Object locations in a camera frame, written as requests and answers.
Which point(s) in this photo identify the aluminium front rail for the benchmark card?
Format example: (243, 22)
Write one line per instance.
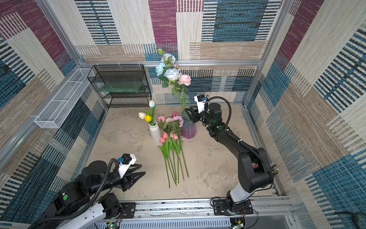
(197, 213)

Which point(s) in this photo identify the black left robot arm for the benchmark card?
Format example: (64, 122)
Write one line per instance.
(93, 186)

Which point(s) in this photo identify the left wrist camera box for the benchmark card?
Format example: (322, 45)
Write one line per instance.
(124, 163)

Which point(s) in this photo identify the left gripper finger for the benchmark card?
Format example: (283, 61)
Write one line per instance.
(134, 167)
(135, 177)

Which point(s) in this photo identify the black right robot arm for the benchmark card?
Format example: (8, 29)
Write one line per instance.
(254, 171)

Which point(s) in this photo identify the pink tulip picked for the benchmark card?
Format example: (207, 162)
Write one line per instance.
(170, 159)
(169, 150)
(166, 153)

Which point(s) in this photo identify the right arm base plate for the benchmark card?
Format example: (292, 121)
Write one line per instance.
(223, 207)

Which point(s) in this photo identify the pale white tulip back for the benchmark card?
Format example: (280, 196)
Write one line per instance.
(152, 105)

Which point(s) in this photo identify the magenta rose stem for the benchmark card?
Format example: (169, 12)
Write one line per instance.
(176, 128)

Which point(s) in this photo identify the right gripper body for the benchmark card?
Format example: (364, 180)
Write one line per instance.
(195, 114)

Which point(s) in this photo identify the rose bouquet with leaves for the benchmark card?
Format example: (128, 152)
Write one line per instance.
(171, 75)

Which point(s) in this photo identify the yellow tulip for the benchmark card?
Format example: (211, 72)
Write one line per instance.
(148, 118)

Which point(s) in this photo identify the green pad on shelf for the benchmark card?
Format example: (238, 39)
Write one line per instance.
(121, 88)

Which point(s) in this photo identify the pink rosebud stem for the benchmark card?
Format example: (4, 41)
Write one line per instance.
(161, 120)

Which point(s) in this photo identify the red pencil cup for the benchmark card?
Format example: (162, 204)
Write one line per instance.
(274, 169)

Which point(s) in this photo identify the purple glass vase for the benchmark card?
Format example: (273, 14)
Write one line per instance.
(188, 130)

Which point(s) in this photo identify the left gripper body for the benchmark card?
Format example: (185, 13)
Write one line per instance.
(125, 181)

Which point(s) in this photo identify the white mesh wall basket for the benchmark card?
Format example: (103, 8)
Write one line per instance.
(60, 106)

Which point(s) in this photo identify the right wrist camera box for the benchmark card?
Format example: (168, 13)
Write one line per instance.
(201, 102)

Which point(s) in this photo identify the pink carnation stem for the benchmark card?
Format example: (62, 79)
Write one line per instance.
(180, 122)

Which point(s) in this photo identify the black mesh shelf rack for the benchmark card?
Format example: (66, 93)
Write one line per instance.
(117, 74)

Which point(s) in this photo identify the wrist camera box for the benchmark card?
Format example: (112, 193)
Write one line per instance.
(201, 102)
(124, 163)

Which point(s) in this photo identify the white ribbed vase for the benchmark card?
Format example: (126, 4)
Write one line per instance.
(155, 132)

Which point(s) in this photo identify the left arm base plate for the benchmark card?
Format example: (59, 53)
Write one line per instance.
(127, 210)

